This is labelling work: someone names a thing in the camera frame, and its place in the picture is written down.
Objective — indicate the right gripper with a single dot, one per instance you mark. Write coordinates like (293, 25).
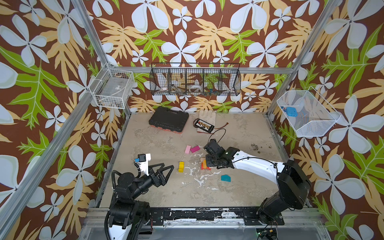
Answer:
(212, 154)

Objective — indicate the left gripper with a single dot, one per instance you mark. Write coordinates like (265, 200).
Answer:
(160, 181)

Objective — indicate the red block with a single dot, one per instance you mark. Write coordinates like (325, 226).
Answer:
(206, 168)

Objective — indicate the teal block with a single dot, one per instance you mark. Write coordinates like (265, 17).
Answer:
(226, 178)

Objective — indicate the magenta block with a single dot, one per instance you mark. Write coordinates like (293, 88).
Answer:
(195, 149)

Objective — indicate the light pink rectangular block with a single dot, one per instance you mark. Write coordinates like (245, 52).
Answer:
(188, 149)

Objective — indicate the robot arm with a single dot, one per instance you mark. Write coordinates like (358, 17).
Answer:
(293, 184)

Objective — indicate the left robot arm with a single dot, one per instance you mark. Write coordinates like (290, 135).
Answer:
(126, 216)

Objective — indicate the yellow arch block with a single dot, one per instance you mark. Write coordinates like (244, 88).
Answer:
(181, 167)

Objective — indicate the white work glove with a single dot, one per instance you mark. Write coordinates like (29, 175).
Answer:
(208, 116)

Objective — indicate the black and red tool case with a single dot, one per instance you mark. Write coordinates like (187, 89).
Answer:
(168, 119)

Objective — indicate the tape roll in basket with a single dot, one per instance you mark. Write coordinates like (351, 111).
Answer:
(195, 88)

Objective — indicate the blue object in basket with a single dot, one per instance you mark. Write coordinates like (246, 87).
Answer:
(291, 112)

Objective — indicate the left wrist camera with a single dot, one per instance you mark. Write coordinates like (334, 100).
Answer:
(142, 163)

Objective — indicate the black charging board with cables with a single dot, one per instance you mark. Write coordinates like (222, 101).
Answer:
(205, 126)

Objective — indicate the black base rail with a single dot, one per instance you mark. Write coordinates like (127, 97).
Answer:
(248, 215)

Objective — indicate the black wire basket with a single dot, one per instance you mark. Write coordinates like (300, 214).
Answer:
(216, 79)

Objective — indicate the white wire basket left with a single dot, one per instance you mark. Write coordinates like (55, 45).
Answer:
(111, 88)

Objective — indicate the white wire basket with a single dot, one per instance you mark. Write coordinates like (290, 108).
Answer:
(111, 88)
(316, 116)

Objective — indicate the white wire basket right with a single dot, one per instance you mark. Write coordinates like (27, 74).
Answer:
(316, 116)

